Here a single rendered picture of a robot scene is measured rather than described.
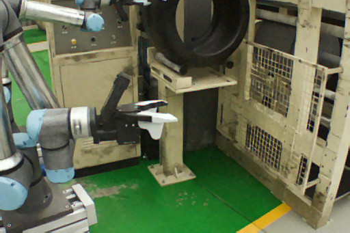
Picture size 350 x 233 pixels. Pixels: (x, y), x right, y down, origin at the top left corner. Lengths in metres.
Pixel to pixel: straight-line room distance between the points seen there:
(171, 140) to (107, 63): 0.66
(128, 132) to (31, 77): 0.30
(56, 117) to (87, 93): 1.43
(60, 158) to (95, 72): 1.40
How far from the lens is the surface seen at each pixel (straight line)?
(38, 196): 1.07
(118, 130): 0.79
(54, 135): 0.80
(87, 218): 1.18
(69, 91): 2.19
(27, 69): 0.90
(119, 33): 2.23
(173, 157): 2.34
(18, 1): 1.39
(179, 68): 1.69
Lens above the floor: 1.38
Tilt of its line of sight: 22 degrees down
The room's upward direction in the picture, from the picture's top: straight up
